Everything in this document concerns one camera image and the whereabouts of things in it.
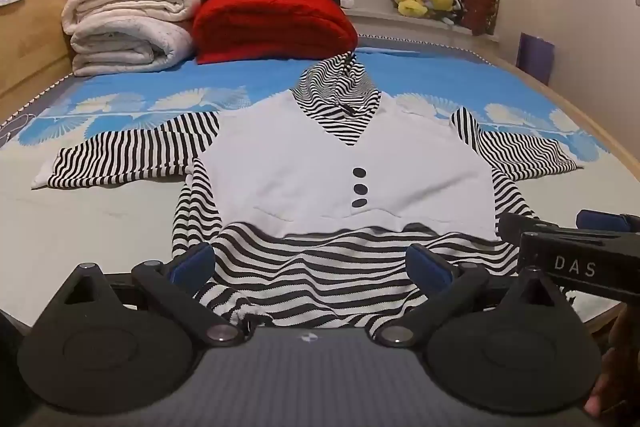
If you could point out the person's right hand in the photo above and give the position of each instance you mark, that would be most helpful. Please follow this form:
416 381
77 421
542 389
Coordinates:
617 367

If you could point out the dark red cushion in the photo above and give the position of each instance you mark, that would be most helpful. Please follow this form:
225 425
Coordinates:
481 4

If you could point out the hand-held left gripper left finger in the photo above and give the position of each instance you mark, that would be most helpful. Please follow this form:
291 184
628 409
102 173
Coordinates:
192 263

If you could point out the cream folded quilt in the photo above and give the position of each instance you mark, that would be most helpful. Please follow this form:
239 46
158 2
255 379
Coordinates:
130 27

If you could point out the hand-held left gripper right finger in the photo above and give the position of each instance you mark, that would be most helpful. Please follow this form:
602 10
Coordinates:
430 271

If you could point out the purple box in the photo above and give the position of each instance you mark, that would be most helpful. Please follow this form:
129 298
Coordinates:
536 57

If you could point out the blue fan-patterned bed mat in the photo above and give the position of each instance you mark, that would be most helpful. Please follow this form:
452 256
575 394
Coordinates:
100 212

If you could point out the red folded quilt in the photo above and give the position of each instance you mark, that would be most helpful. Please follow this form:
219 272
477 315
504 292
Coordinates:
270 27

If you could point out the black white striped hoodie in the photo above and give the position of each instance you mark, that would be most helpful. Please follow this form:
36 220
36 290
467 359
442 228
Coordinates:
305 177

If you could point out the wooden bed frame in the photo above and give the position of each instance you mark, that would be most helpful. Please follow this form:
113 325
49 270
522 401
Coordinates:
30 37

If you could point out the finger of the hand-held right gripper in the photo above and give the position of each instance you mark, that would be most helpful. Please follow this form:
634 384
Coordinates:
602 221
535 227

